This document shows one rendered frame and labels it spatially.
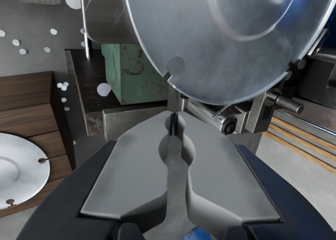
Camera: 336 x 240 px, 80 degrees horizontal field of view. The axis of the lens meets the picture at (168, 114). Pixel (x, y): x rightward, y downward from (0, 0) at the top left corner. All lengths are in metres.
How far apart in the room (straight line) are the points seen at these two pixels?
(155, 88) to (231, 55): 0.17
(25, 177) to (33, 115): 0.23
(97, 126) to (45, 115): 0.31
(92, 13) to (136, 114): 0.24
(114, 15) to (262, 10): 0.16
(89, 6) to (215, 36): 0.13
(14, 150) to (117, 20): 0.62
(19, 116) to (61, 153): 0.17
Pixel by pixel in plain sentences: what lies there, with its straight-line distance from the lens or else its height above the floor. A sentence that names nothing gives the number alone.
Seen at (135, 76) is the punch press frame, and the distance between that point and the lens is 0.36.
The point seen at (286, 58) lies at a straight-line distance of 0.34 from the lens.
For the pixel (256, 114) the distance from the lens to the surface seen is 0.40.
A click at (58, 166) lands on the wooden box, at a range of 0.80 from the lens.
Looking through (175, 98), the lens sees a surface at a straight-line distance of 0.36.
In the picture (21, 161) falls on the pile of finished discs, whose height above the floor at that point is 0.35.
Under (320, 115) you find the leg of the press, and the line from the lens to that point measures 0.63.
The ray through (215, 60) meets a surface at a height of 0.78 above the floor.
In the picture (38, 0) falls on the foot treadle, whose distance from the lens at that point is 0.81.
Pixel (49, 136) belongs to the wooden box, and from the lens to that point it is 0.73.
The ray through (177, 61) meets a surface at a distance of 0.22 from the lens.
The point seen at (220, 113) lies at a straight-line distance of 0.28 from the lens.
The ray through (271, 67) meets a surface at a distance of 0.32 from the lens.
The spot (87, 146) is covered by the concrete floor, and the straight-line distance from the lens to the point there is 1.19.
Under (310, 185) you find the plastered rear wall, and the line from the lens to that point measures 1.86.
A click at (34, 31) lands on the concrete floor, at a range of 0.98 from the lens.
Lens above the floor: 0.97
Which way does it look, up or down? 52 degrees down
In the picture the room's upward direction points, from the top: 136 degrees clockwise
